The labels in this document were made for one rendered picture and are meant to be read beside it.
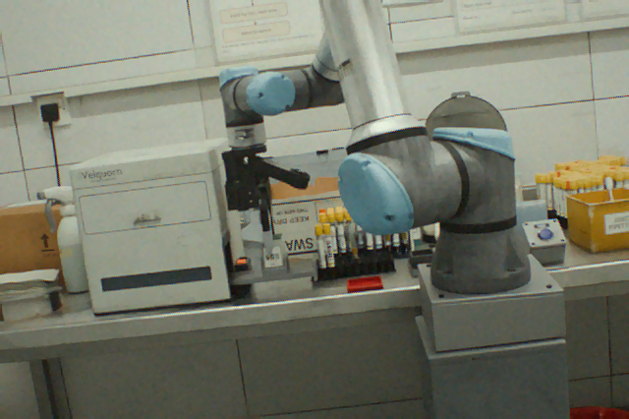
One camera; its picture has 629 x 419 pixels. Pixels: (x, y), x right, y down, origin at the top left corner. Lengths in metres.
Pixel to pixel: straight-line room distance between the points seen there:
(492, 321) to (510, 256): 0.10
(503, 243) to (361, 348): 1.14
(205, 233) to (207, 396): 0.89
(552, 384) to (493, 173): 0.31
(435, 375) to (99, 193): 0.75
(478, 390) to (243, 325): 0.53
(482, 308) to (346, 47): 0.41
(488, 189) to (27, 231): 1.21
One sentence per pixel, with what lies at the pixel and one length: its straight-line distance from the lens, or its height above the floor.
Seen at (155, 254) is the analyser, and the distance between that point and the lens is 1.57.
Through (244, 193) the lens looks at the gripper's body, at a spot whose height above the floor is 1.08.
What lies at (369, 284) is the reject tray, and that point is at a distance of 1.55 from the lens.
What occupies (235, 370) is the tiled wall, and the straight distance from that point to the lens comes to 2.30.
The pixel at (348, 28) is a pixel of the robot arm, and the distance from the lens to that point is 1.11.
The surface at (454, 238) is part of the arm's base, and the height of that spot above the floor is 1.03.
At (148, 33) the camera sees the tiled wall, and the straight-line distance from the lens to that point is 2.19.
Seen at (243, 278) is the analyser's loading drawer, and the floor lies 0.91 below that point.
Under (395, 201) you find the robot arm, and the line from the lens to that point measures 1.04.
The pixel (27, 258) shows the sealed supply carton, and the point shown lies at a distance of 2.02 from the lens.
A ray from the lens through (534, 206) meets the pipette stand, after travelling 1.67.
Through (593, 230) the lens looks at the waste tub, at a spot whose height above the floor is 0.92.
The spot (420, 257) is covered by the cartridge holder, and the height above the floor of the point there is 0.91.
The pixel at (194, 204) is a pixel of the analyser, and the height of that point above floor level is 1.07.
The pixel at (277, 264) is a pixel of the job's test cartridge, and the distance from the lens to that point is 1.56.
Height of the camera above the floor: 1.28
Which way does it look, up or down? 9 degrees down
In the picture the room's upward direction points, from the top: 7 degrees counter-clockwise
